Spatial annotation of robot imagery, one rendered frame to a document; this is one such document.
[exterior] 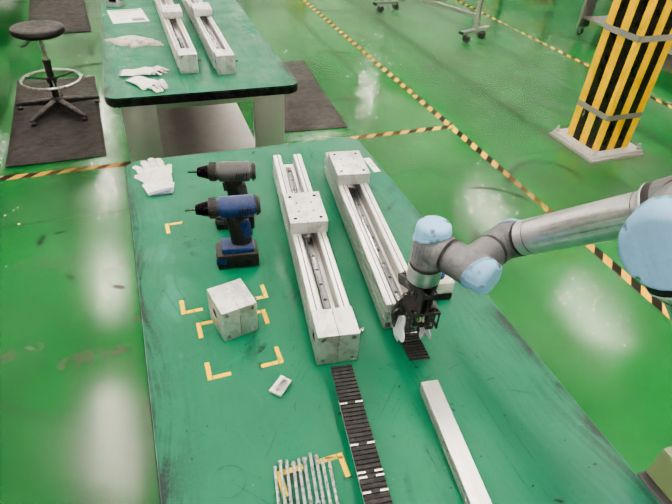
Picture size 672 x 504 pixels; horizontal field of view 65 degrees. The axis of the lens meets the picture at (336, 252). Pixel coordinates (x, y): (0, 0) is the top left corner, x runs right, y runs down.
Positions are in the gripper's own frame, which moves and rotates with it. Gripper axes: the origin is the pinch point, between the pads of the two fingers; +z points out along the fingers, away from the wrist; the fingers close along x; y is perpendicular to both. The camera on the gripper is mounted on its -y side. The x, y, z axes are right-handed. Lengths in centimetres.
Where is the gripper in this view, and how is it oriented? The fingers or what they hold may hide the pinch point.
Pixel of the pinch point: (407, 333)
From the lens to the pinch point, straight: 135.9
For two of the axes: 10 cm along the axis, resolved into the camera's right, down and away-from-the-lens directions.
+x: 9.8, -0.9, 1.9
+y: 2.1, 6.1, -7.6
